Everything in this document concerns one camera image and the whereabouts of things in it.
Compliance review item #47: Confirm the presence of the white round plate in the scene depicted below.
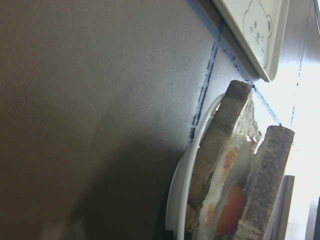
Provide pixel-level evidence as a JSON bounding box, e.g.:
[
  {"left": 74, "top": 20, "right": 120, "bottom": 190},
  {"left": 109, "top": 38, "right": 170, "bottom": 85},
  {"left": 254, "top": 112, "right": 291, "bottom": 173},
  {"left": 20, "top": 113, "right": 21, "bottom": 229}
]
[{"left": 162, "top": 94, "right": 224, "bottom": 240}]

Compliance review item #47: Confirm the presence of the bread slice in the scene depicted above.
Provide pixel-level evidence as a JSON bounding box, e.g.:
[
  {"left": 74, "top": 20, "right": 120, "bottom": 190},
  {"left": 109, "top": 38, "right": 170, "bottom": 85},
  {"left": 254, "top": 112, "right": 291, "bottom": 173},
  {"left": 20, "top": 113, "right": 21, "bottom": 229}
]
[
  {"left": 184, "top": 80, "right": 261, "bottom": 234},
  {"left": 234, "top": 99, "right": 296, "bottom": 240}
]

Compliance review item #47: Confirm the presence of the fried egg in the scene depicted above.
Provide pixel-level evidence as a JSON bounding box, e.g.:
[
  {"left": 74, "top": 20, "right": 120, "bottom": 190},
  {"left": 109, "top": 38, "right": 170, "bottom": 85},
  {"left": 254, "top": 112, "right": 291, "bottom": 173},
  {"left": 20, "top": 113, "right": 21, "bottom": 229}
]
[{"left": 195, "top": 134, "right": 258, "bottom": 240}]

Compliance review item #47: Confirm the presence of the cream bear tray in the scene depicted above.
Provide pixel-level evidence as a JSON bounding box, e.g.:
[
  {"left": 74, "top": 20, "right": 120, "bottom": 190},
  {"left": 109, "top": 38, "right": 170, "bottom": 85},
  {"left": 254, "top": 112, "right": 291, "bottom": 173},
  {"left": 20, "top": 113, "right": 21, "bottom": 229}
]
[{"left": 213, "top": 0, "right": 290, "bottom": 82}]

